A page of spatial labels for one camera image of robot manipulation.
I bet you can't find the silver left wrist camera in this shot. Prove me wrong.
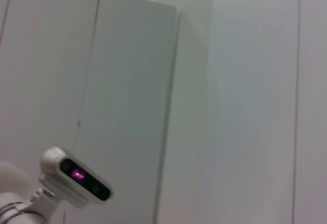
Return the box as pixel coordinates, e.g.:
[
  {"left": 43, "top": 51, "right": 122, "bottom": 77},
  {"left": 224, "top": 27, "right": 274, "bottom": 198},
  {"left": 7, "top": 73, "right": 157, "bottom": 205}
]
[{"left": 38, "top": 146, "right": 113, "bottom": 209}]

